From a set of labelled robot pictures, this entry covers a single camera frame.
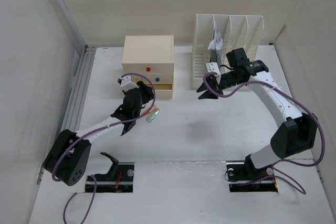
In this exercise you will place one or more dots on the grey booklet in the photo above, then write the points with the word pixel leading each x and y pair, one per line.
pixel 215 46

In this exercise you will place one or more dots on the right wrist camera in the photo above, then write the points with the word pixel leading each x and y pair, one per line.
pixel 212 67

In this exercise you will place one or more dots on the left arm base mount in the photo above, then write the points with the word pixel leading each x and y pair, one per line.
pixel 117 179

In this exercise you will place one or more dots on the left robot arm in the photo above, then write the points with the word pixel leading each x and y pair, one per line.
pixel 68 158

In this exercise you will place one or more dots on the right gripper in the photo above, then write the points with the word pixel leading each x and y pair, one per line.
pixel 213 83

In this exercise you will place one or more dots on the aluminium frame rail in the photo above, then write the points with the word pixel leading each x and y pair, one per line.
pixel 82 63

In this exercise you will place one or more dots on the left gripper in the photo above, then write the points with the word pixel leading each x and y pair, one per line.
pixel 145 92

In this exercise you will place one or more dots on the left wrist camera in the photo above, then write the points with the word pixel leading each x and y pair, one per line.
pixel 126 83

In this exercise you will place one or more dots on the beige wooden drawer cabinet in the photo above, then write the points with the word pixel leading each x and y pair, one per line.
pixel 153 57

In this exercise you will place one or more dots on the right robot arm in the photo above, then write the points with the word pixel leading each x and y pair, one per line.
pixel 297 127

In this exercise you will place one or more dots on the orange clip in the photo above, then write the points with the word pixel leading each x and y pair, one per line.
pixel 152 110

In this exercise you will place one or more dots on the white file organizer rack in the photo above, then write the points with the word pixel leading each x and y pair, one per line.
pixel 237 31

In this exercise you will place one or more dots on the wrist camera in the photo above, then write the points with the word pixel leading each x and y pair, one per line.
pixel 212 67
pixel 126 83

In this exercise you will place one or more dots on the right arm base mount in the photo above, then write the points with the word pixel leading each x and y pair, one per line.
pixel 243 180

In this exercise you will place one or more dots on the mint green clip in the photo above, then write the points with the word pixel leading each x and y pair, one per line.
pixel 152 115

